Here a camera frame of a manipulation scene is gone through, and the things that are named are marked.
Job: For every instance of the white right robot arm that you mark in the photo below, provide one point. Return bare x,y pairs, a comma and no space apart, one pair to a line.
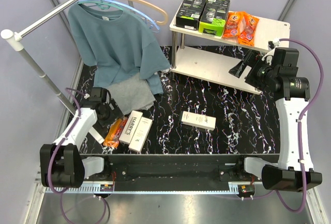
277,70

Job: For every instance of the white harry's box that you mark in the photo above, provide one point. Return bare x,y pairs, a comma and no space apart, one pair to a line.
140,134
130,127

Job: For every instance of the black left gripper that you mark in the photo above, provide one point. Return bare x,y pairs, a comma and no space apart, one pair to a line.
115,114

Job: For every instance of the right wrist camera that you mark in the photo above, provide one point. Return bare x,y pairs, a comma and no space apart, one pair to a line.
268,57

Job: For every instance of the white two-tier shelf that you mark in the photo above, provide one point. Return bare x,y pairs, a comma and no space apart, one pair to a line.
210,58

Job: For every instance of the blue plastic hanger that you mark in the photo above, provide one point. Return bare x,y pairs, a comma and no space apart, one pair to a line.
129,9

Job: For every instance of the black marble pattern mat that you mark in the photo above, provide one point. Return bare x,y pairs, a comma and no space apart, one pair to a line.
245,123

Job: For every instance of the grey folded cloth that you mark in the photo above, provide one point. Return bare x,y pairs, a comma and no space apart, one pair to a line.
132,94

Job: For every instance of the black green razor box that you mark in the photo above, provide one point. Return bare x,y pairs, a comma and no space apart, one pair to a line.
214,17

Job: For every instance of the long white cosmetic box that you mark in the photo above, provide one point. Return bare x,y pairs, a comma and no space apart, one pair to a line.
198,120

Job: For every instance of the metal clothes rack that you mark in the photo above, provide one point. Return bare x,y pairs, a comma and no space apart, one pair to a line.
30,111

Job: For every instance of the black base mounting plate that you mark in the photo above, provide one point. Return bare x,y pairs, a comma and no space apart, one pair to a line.
172,173

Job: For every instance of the black razor box on shelf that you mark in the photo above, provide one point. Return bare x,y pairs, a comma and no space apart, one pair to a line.
189,14

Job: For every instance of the orange snack packet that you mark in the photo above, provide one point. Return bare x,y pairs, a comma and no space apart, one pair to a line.
247,35
115,131
234,24

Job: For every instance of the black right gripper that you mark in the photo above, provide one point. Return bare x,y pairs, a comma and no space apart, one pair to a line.
249,59

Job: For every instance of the teal t-shirt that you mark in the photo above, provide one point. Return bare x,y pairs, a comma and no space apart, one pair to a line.
119,44

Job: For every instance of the white slotted cable duct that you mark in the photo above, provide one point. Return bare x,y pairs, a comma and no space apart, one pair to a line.
93,187

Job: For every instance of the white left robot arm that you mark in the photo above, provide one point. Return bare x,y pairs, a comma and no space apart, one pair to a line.
61,164

